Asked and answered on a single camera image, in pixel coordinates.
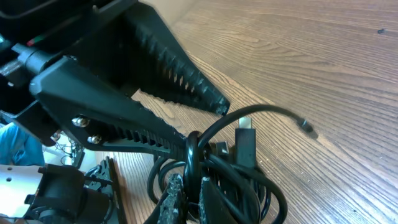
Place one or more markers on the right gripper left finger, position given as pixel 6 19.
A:
pixel 100 117

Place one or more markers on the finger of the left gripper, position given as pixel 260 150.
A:
pixel 211 207

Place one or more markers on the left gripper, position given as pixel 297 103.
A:
pixel 108 206

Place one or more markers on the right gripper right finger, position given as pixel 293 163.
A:
pixel 126 46

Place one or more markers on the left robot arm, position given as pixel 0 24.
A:
pixel 64 195

